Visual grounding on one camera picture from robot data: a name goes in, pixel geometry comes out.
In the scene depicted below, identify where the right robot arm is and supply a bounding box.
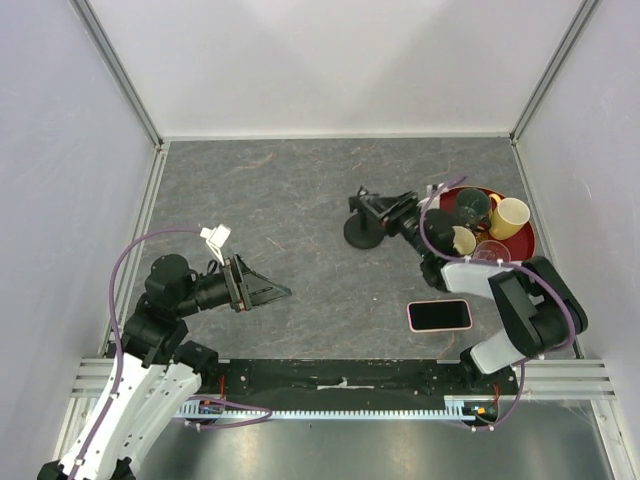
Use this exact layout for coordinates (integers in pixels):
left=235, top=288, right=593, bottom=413
left=343, top=189, right=588, bottom=394

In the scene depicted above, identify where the black phone stand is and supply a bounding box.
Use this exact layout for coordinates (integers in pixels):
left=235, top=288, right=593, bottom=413
left=343, top=186, right=386, bottom=250

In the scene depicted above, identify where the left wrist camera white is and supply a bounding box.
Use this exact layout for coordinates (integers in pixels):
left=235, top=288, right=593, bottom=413
left=199, top=224, right=231, bottom=263

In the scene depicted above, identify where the clear drinking glass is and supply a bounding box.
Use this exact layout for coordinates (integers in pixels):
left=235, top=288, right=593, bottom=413
left=473, top=239, right=511, bottom=262

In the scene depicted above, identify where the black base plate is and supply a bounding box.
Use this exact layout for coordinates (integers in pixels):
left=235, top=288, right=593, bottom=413
left=199, top=359, right=518, bottom=412

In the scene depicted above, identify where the phone with pink case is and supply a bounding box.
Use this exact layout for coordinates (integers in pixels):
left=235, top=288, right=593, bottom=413
left=407, top=299, right=473, bottom=333

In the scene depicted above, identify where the dark green mug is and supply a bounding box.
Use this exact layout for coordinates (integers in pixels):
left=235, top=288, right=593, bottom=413
left=454, top=188, right=492, bottom=231

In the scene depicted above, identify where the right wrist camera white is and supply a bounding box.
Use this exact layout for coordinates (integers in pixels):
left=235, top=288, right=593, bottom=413
left=425, top=184, right=447, bottom=198

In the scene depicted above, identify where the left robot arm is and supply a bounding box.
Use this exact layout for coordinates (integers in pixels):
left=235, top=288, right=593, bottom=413
left=38, top=254, right=292, bottom=479

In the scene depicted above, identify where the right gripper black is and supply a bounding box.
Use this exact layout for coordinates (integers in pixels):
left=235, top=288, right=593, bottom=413
left=360, top=189, right=430, bottom=260

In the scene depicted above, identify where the yellow mug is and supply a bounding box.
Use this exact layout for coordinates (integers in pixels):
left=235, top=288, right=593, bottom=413
left=489, top=194, right=531, bottom=240

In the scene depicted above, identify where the white cable duct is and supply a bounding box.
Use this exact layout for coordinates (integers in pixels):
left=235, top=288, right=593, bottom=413
left=174, top=397, right=499, bottom=421

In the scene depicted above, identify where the cream white cup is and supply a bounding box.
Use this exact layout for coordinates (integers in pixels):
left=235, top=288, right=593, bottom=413
left=453, top=226, right=477, bottom=257

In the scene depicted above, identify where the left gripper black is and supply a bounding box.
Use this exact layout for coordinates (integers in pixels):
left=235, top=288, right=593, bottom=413
left=176, top=250, right=291, bottom=316

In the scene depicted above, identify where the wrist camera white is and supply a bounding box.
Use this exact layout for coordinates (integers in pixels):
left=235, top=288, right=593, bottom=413
left=425, top=184, right=447, bottom=198
left=199, top=224, right=231, bottom=263

